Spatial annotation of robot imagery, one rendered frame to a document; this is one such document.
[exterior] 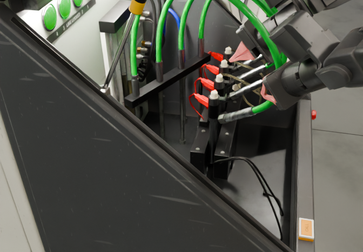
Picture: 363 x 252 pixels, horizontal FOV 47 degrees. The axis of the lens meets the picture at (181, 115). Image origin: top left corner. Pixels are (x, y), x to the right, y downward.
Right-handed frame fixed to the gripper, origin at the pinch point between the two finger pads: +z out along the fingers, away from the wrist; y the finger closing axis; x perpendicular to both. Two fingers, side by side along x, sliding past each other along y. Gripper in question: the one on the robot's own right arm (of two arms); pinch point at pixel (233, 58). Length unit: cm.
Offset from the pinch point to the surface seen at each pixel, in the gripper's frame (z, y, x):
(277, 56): -15.4, -2.9, 11.3
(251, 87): 6.2, -9.6, -8.1
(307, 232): 0.1, -37.0, 16.9
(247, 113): -2.1, -9.9, 11.1
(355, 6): 97, -73, -391
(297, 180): 5.5, -33.5, 1.2
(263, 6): -9.1, 4.9, -8.3
